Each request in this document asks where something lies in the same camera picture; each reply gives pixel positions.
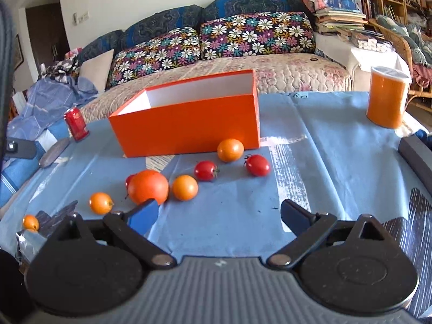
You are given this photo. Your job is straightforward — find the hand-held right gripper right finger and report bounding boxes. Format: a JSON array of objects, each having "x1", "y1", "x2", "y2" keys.
[{"x1": 266, "y1": 198, "x2": 383, "y2": 272}]

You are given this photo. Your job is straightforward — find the orange cardboard box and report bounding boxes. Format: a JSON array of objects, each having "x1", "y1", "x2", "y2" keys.
[{"x1": 108, "y1": 69, "x2": 261, "y2": 158}]

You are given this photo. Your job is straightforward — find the small orange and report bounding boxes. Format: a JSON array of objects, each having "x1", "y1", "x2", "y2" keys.
[
  {"x1": 22, "y1": 215, "x2": 40, "y2": 232},
  {"x1": 217, "y1": 139, "x2": 245, "y2": 163},
  {"x1": 89, "y1": 192, "x2": 114, "y2": 215},
  {"x1": 172, "y1": 175, "x2": 198, "y2": 201}
]

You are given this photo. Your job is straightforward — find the grey knife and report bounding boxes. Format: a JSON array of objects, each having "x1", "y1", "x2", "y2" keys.
[{"x1": 39, "y1": 137, "x2": 70, "y2": 168}]

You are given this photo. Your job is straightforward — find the red soda can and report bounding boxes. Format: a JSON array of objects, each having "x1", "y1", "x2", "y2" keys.
[{"x1": 64, "y1": 107, "x2": 90, "y2": 142}]

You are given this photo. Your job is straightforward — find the long black box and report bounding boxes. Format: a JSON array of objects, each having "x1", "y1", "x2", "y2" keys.
[{"x1": 397, "y1": 136, "x2": 432, "y2": 190}]

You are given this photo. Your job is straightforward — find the clothes on rattan chair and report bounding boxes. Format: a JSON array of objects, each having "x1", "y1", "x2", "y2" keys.
[{"x1": 376, "y1": 15, "x2": 432, "y2": 75}]

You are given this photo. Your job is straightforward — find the dark blue back cushion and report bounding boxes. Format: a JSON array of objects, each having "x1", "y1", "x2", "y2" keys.
[
  {"x1": 121, "y1": 4, "x2": 205, "y2": 43},
  {"x1": 79, "y1": 29, "x2": 124, "y2": 63},
  {"x1": 202, "y1": 0, "x2": 309, "y2": 24}
]

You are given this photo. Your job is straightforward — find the large orange-red tomato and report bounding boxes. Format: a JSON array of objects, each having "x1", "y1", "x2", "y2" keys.
[{"x1": 127, "y1": 170, "x2": 169, "y2": 205}]

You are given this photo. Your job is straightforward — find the white covered side table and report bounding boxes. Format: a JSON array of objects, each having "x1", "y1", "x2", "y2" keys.
[{"x1": 315, "y1": 32, "x2": 410, "y2": 92}]

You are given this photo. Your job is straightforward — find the orange canister with lid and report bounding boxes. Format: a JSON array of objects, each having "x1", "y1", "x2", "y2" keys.
[{"x1": 366, "y1": 66, "x2": 412, "y2": 129}]

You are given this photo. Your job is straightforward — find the light blue plastic sheet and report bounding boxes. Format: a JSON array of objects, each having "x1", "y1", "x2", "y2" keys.
[{"x1": 7, "y1": 74, "x2": 98, "y2": 142}]

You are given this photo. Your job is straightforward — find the blue striped cloth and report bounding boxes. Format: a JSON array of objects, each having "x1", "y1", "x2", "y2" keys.
[{"x1": 0, "y1": 118, "x2": 70, "y2": 206}]

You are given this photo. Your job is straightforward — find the beige pillow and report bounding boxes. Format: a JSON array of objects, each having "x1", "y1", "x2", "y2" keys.
[{"x1": 79, "y1": 49, "x2": 114, "y2": 93}]

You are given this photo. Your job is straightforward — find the stack of books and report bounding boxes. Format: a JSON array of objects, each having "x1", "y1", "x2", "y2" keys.
[{"x1": 305, "y1": 0, "x2": 370, "y2": 34}]

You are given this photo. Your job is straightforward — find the small framed picture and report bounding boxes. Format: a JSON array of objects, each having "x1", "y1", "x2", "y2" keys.
[{"x1": 13, "y1": 34, "x2": 24, "y2": 71}]

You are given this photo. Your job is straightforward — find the blue patterned tablecloth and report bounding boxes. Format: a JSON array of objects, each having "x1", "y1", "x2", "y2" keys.
[{"x1": 0, "y1": 91, "x2": 432, "y2": 318}]

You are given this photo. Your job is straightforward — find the patterned clothes pile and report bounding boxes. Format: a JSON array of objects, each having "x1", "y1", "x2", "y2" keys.
[{"x1": 42, "y1": 48, "x2": 83, "y2": 82}]

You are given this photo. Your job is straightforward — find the row of white boxes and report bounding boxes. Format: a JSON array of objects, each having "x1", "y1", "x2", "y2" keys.
[{"x1": 351, "y1": 34, "x2": 395, "y2": 53}]

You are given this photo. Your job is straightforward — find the sofa with quilted cover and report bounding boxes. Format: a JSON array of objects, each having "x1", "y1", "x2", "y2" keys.
[{"x1": 79, "y1": 0, "x2": 353, "y2": 122}]

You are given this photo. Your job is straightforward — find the dark wooden door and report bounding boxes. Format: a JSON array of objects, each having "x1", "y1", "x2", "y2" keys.
[{"x1": 25, "y1": 3, "x2": 70, "y2": 78}]

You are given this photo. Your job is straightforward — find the rattan chair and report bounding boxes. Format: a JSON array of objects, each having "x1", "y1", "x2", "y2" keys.
[{"x1": 369, "y1": 17, "x2": 432, "y2": 109}]

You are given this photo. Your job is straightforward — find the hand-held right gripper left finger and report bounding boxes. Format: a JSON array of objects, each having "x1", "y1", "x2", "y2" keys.
[{"x1": 66, "y1": 198, "x2": 178, "y2": 271}]

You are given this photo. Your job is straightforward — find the dark blue cloth pouch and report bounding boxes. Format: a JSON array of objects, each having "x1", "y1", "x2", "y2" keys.
[{"x1": 415, "y1": 129, "x2": 432, "y2": 149}]

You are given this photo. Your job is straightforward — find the floral cushion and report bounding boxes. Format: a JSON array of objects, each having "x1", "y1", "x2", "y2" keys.
[
  {"x1": 106, "y1": 26, "x2": 202, "y2": 91},
  {"x1": 199, "y1": 11, "x2": 316, "y2": 62}
]

